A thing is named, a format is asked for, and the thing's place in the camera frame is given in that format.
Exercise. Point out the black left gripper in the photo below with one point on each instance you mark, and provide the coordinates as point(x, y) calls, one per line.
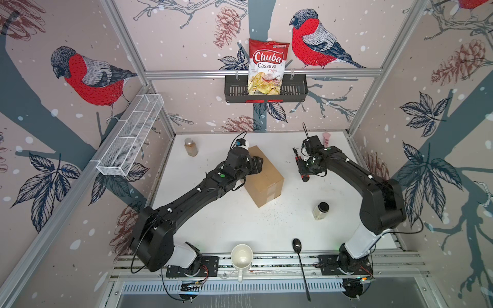
point(256, 165)

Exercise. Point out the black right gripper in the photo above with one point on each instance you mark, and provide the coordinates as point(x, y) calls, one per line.
point(302, 165)

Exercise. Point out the brown cardboard express box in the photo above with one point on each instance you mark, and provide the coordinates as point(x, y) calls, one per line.
point(266, 185)

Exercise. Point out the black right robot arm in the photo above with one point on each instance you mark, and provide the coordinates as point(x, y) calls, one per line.
point(382, 207)

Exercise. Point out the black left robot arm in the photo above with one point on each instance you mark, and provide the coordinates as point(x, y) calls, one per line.
point(152, 239)

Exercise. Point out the black lid glass jar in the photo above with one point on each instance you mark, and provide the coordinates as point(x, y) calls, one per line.
point(321, 210)

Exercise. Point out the brown spice jar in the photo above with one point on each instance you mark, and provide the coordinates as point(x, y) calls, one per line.
point(191, 147)

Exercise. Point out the black long spoon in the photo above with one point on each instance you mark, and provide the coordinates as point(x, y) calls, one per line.
point(297, 247)

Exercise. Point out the cream ceramic mug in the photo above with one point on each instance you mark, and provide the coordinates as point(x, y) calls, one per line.
point(242, 258)

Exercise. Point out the Chuba cassava chips bag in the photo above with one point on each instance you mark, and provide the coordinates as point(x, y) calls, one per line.
point(267, 61)

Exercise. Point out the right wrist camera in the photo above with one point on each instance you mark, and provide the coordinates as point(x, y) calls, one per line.
point(311, 145)

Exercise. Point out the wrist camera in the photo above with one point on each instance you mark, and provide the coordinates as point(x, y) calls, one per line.
point(311, 145)
point(241, 143)

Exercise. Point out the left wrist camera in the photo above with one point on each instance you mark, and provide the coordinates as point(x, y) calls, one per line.
point(241, 143)

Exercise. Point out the black wire wall basket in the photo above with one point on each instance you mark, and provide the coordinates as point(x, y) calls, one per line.
point(294, 89)

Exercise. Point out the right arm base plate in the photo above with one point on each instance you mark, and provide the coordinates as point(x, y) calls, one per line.
point(344, 265)

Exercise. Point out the aluminium front rail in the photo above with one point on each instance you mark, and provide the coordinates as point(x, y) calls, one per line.
point(382, 264)

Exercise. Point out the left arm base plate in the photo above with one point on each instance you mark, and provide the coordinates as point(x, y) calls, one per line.
point(206, 266)

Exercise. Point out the white wire mesh shelf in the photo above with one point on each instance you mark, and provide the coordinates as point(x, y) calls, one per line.
point(124, 148)

